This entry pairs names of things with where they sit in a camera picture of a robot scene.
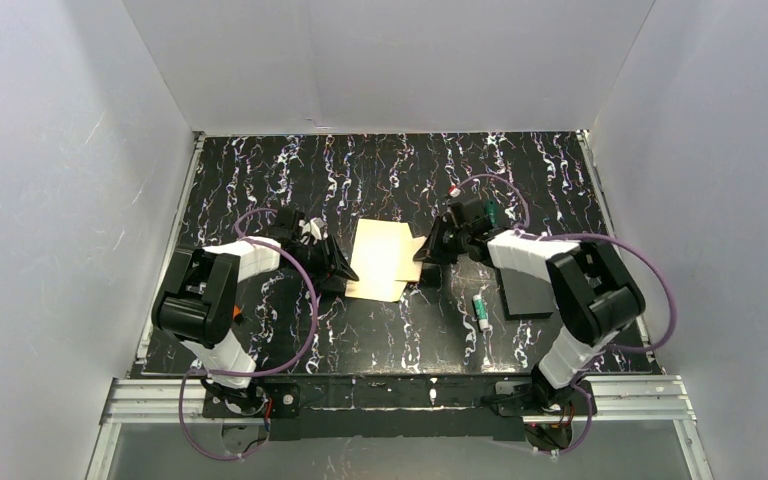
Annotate cream paper envelope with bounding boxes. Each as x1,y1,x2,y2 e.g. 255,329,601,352
345,219,414,302

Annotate green white glue stick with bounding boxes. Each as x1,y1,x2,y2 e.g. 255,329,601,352
472,294,491,332

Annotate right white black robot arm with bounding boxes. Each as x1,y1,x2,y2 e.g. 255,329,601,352
413,190,646,408

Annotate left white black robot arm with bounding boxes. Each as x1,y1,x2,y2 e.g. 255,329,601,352
151,207,359,398

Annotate black rectangular block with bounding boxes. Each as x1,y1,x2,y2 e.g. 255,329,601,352
496,256,556,320

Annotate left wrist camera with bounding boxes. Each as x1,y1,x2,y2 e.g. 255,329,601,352
300,218,328,245

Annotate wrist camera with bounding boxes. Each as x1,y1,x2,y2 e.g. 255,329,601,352
447,186,485,225
300,218,328,245

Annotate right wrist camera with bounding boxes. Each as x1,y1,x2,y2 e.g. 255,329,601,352
447,186,485,225

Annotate green handled screwdriver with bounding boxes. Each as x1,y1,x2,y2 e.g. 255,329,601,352
484,200,498,228

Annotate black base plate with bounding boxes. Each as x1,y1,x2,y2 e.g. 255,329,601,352
201,374,598,447

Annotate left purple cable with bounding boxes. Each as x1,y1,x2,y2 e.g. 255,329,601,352
178,208,321,463

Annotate purple cable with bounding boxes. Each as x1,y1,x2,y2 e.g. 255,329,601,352
453,174,679,458
178,208,321,463

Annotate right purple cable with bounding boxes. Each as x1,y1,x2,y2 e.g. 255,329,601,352
453,174,679,458

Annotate aluminium frame rail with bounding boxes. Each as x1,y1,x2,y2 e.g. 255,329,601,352
89,132,711,479

